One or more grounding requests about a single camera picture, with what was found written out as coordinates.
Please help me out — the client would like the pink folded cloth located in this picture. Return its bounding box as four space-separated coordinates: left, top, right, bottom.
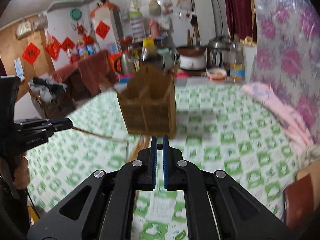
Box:
241 82 313 155

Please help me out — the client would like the red cloth covered cabinet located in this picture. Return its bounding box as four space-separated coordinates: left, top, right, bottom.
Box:
51 50 118 96

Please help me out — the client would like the chopstick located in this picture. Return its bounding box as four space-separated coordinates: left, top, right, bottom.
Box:
72 127 127 143

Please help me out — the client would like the white refrigerator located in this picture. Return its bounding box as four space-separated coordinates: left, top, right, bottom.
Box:
89 2 123 54

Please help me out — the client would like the red white round tin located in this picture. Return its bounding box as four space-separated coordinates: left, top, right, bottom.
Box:
207 68 227 81

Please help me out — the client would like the wooden slatted utensil holder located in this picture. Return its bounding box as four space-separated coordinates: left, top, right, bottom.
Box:
117 64 177 139

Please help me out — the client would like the stainless steel pot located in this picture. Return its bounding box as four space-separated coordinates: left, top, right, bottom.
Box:
207 36 232 68

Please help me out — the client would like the steel electric kettle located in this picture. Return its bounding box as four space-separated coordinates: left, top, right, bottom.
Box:
114 53 136 75

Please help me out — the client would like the person's left hand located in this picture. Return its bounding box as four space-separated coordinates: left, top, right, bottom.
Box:
13 153 30 190

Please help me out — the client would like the clear plastic oil bottle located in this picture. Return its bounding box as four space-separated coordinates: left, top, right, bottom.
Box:
229 36 246 82

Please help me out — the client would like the green checkered tablecloth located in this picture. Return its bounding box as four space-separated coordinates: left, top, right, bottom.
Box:
27 85 303 239

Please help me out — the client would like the white rice cooker brown bowl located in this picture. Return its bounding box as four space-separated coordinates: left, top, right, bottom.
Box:
176 46 207 71

